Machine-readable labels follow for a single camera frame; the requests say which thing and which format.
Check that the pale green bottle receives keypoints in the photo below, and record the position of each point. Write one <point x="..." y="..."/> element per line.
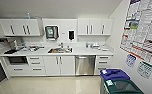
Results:
<point x="28" y="15"/>

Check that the small wall label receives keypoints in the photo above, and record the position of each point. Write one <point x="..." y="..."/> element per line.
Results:
<point x="63" y="33"/>

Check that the small blue recycling sign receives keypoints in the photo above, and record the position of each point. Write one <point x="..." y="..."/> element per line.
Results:
<point x="130" y="61"/>

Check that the black soap dispenser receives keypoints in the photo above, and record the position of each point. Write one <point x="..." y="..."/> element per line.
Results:
<point x="71" y="35"/>

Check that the white wall cabinet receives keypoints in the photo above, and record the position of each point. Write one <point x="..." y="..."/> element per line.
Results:
<point x="95" y="26"/>
<point x="20" y="27"/>

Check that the steel kitchen sink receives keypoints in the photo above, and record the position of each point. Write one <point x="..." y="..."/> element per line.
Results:
<point x="60" y="50"/>

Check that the grey bin with blue lid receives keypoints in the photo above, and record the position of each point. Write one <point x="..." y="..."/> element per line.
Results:
<point x="114" y="74"/>

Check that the stainless steel dishwasher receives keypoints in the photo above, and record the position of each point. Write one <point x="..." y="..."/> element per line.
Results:
<point x="85" y="65"/>

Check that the black built-in microwave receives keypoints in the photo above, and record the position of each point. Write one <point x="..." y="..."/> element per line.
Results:
<point x="17" y="60"/>

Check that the chrome faucet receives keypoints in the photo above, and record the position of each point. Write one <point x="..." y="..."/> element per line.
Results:
<point x="61" y="45"/>

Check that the large printed wall poster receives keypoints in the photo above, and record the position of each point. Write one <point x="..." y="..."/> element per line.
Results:
<point x="142" y="25"/>

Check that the white two-door base cabinet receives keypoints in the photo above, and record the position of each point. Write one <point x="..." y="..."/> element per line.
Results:
<point x="59" y="65"/>

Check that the grey bin with green lid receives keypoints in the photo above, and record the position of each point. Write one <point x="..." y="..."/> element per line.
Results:
<point x="125" y="87"/>

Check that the white three-drawer stack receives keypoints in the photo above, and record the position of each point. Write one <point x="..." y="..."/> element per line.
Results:
<point x="103" y="63"/>
<point x="35" y="65"/>

